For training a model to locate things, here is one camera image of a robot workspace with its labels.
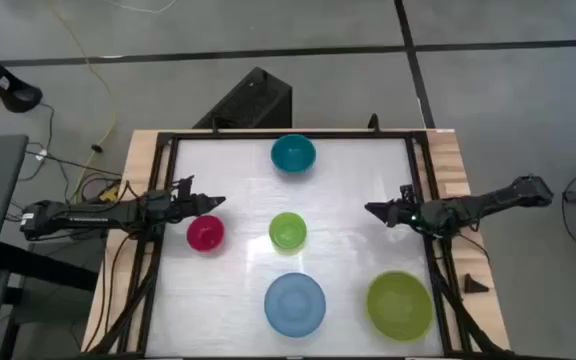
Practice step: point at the black triangular bracket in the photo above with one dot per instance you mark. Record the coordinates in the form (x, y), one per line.
(473, 286)

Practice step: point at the large green plastic bowl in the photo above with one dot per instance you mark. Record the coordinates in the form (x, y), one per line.
(400, 306)

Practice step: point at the black metal table frame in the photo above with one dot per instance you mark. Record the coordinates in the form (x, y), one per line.
(293, 135)

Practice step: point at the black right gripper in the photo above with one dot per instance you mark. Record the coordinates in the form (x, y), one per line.
(405, 214)

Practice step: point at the black perforated box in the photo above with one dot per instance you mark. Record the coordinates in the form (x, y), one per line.
(253, 102)

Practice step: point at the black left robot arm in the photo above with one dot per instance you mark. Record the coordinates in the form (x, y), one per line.
(68, 217)

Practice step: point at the black curved stand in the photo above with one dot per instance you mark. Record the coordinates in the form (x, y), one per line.
(13, 92)

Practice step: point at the black clip on frame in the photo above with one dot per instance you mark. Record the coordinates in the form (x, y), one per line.
(374, 122)

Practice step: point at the small green plastic bowl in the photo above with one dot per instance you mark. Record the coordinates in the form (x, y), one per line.
(288, 231)

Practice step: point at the small red plastic bowl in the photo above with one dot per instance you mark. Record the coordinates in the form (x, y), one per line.
(205, 233)

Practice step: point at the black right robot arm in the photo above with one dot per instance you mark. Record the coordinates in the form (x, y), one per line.
(483, 202)

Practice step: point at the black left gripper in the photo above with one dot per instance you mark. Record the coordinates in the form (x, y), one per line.
(185, 207)

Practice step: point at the teal plastic bowl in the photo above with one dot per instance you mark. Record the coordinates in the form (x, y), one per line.
(293, 152)

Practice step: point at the large light blue bowl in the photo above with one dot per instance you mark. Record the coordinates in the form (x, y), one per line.
(295, 305)

